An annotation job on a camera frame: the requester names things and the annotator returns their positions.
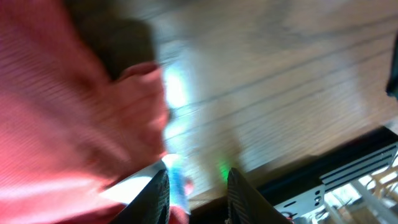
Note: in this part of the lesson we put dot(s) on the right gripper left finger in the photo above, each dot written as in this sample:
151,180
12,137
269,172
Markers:
151,206

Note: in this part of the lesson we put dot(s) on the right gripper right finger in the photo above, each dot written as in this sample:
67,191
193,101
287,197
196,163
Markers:
247,206

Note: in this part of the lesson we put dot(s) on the red orange t-shirt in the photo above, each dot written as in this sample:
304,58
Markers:
67,130

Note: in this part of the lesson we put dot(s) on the black garment with logo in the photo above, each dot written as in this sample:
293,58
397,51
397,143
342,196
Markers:
392,84

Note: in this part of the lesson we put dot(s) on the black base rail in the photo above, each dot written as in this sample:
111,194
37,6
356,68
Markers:
303,190

